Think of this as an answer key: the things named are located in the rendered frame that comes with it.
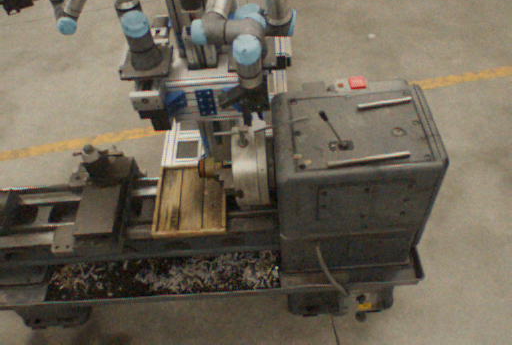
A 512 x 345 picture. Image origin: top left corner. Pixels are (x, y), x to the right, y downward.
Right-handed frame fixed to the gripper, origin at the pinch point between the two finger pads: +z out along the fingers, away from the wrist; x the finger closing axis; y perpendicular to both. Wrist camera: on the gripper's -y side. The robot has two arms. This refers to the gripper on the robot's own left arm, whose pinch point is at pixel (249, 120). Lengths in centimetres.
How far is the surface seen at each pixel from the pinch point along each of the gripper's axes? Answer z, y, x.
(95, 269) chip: 80, -82, -17
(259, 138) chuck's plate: 12.6, 2.6, 1.1
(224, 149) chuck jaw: 21.7, -11.5, 4.1
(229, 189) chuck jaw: 23.7, -10.3, -12.7
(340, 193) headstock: 20.1, 29.3, -20.5
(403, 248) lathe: 63, 58, -27
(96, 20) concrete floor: 170, -154, 276
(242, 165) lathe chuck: 14.9, -4.4, -8.3
